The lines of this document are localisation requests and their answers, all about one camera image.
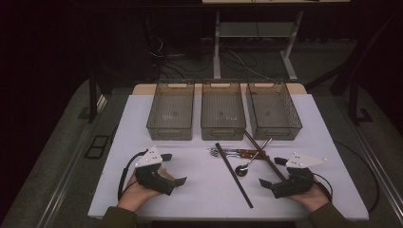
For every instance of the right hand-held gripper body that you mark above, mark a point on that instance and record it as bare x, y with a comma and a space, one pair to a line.
294, 185

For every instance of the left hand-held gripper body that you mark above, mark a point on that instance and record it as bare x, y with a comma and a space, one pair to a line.
152, 181

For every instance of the large black metal stand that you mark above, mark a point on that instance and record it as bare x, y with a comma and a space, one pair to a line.
353, 95

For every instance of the white metal desk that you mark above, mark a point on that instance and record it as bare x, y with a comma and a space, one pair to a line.
253, 30

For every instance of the person's left hand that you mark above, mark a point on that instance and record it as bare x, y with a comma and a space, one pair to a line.
133, 196

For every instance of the black floor outlet frame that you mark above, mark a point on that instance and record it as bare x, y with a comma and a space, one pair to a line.
96, 147

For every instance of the small wooden spoon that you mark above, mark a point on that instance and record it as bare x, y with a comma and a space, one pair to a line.
166, 174

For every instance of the metal floor rail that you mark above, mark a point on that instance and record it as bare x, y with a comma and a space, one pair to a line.
385, 180
64, 186

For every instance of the transparent grey plastic bin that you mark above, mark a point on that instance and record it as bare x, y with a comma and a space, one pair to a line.
171, 110
272, 110
221, 107

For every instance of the metal spoon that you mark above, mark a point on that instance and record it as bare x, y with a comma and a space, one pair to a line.
242, 171

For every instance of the person's right hand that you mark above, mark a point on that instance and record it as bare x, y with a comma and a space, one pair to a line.
312, 199

